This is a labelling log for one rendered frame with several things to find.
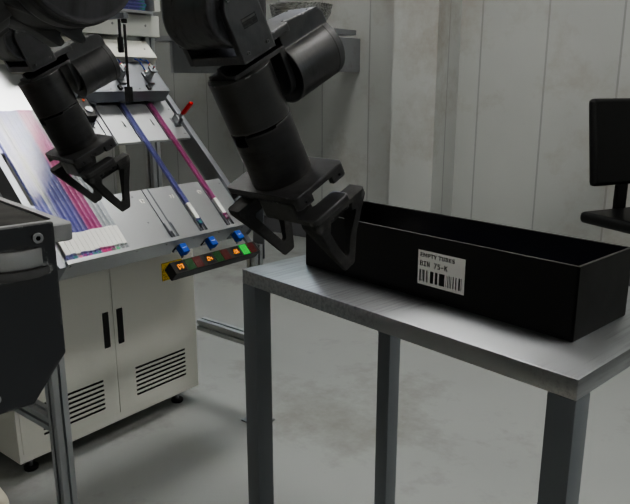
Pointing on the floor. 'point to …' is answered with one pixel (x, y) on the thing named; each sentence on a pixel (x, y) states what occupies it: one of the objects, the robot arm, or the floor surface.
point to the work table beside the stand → (463, 339)
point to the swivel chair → (621, 163)
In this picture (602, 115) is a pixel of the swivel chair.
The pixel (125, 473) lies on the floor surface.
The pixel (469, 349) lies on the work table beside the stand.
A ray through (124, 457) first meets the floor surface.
